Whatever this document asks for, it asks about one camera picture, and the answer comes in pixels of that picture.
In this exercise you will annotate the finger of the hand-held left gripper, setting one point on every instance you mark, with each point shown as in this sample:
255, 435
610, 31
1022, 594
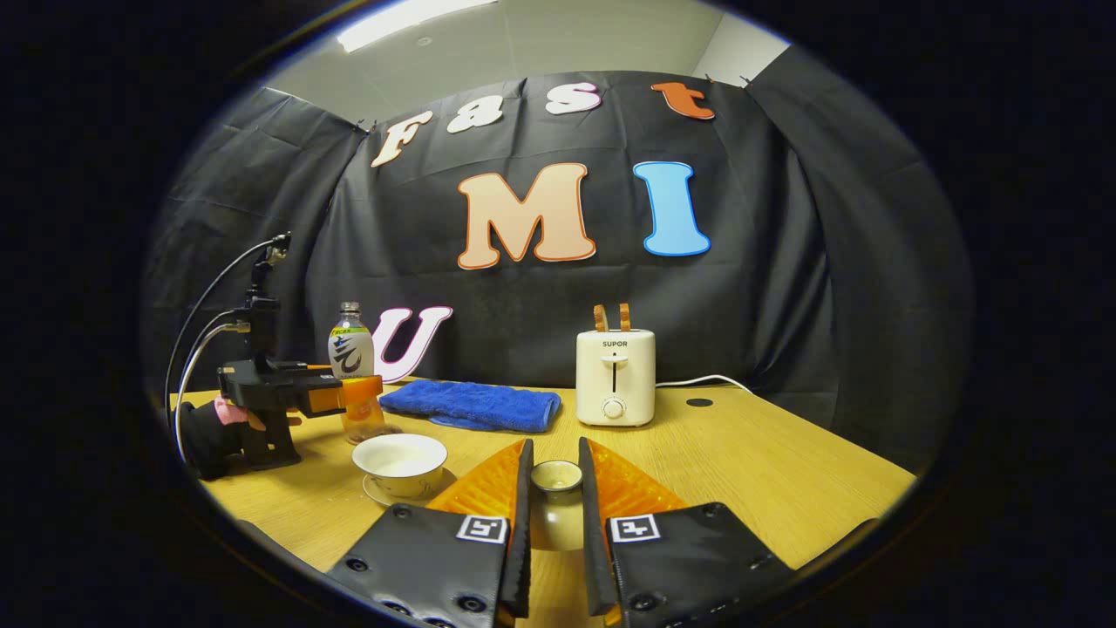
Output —
305, 372
349, 392

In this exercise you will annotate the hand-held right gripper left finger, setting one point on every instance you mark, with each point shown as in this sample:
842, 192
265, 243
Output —
521, 523

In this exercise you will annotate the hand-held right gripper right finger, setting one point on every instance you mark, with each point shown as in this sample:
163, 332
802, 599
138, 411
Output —
591, 523

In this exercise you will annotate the clear water bottle white label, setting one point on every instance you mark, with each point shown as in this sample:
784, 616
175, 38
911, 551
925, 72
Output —
350, 353

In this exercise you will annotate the cream teacup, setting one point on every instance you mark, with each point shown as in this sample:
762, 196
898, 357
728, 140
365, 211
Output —
397, 467

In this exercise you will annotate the cream saucer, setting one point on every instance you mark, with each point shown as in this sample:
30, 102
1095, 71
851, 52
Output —
440, 490

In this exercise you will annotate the blue towel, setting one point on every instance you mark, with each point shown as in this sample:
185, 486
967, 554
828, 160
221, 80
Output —
471, 406

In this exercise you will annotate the cream toaster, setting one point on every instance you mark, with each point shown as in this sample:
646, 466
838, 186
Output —
615, 377

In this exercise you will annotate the toast slice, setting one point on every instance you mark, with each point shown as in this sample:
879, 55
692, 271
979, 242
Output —
601, 318
624, 317

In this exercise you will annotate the black backdrop cloth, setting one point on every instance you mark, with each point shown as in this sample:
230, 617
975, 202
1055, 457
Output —
785, 262

